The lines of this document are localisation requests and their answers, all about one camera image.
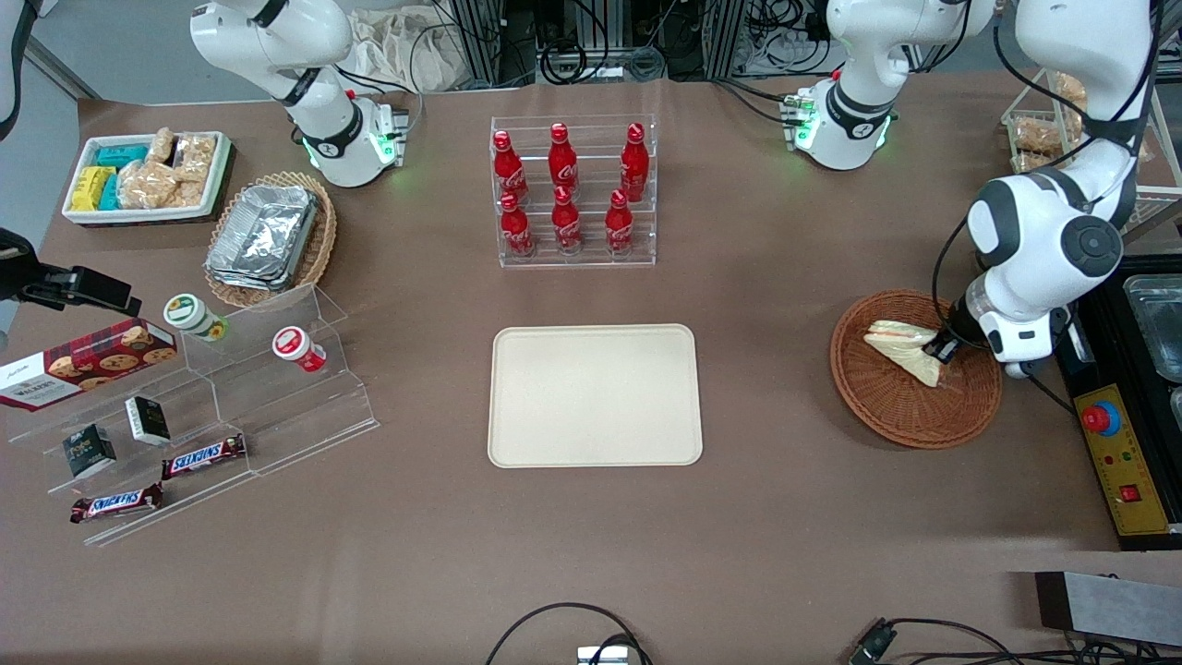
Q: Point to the triangular sandwich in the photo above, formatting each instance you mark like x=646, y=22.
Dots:
x=900, y=351

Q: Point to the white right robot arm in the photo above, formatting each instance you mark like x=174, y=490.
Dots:
x=323, y=120

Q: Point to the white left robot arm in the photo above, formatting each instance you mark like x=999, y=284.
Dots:
x=1043, y=231

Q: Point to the round brown wicker basket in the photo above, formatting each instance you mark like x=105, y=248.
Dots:
x=914, y=416

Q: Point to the white snack tray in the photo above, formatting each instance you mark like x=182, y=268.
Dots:
x=74, y=214

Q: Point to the oval tan wicker basket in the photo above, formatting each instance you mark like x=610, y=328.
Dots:
x=323, y=240

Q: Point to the cream rectangular tray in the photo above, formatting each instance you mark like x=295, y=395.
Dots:
x=591, y=397

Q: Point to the red cookie box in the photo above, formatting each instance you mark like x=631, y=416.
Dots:
x=83, y=365

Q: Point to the green lid yogurt cup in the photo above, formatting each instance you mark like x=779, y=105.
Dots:
x=192, y=316

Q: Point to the teal snack packet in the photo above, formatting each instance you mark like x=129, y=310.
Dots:
x=122, y=155
x=110, y=192

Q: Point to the yellow snack packet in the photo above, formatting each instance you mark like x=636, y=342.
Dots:
x=90, y=187

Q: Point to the clear bag of puffed snacks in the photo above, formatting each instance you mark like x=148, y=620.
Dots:
x=162, y=146
x=146, y=185
x=191, y=194
x=1030, y=163
x=1071, y=90
x=196, y=155
x=1036, y=136

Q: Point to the small black box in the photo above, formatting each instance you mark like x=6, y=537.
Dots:
x=90, y=451
x=148, y=420

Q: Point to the metal pan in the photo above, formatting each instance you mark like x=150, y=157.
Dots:
x=1159, y=323

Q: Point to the black sealing machine yellow panel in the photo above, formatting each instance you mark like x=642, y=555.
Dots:
x=1131, y=462

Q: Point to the aluminium foil container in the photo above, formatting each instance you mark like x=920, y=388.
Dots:
x=263, y=235

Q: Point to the brown Snickers bar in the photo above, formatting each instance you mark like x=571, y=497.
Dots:
x=203, y=456
x=115, y=503

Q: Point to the red yogurt cup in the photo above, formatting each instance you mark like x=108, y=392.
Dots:
x=295, y=346

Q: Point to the clear acrylic step display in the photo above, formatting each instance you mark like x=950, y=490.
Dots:
x=295, y=416

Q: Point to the grey metal box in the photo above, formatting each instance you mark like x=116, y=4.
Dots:
x=1108, y=605

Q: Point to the red cola bottle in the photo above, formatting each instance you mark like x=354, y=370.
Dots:
x=634, y=166
x=563, y=162
x=516, y=229
x=566, y=222
x=509, y=171
x=619, y=226

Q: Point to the clear acrylic bottle rack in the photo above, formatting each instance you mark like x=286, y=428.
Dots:
x=572, y=260

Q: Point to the silver connector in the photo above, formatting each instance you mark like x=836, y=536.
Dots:
x=602, y=656

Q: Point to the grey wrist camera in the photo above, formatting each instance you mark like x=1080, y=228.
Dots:
x=1020, y=369

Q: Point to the aluminium frame post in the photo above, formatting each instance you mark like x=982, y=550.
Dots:
x=480, y=42
x=725, y=37

